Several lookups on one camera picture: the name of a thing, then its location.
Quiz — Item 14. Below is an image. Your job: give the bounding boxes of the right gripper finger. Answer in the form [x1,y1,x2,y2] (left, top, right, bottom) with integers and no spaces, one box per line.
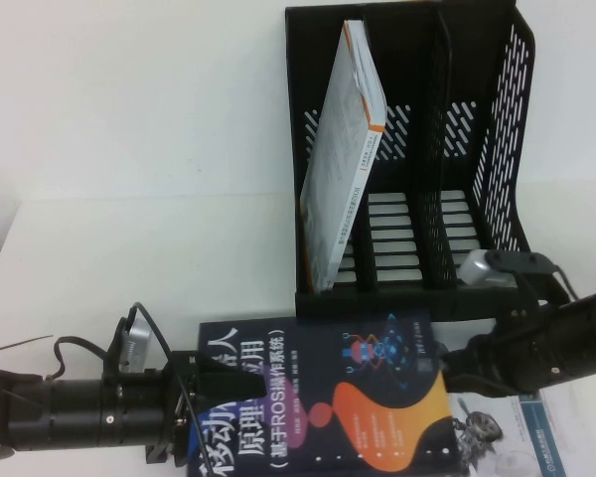
[435,336,509,399]

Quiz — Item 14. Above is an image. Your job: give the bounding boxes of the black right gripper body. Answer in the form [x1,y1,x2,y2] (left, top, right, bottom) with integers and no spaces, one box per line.
[496,292,560,394]

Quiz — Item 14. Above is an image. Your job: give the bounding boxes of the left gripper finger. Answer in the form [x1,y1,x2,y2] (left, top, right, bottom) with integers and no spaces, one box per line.
[197,356,268,403]

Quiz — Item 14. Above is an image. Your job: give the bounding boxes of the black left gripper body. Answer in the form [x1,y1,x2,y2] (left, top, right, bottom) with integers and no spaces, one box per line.
[146,350,204,464]

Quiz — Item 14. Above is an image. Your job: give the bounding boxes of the dark blue robot book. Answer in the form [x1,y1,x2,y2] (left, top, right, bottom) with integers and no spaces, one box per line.
[196,310,471,477]

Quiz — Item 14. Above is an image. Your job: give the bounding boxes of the white book with orange edge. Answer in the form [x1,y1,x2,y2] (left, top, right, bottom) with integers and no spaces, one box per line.
[297,19,388,294]

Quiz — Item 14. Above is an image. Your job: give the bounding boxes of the white car suspension book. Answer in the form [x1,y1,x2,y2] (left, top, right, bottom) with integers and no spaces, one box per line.
[446,387,593,477]

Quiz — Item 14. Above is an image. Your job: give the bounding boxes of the black plastic book stand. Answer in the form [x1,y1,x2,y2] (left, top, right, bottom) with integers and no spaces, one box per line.
[283,0,542,320]

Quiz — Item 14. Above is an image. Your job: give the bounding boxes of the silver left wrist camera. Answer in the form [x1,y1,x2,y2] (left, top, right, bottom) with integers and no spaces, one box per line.
[120,317,154,374]

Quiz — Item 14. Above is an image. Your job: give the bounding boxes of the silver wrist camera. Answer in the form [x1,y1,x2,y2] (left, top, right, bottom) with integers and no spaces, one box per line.
[120,317,154,374]
[457,249,557,290]

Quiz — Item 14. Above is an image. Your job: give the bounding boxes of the black right camera cable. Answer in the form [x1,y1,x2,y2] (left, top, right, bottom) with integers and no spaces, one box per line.
[549,261,582,303]

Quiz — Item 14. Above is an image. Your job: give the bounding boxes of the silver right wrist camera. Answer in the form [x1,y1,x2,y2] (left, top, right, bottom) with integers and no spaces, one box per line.
[457,249,557,290]

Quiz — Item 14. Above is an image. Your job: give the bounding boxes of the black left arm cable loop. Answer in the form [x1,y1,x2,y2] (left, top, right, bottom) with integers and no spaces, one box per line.
[53,336,111,384]

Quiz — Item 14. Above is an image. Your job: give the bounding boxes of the thin brown cable tie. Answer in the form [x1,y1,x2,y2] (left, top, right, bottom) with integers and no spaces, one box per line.
[0,335,55,357]

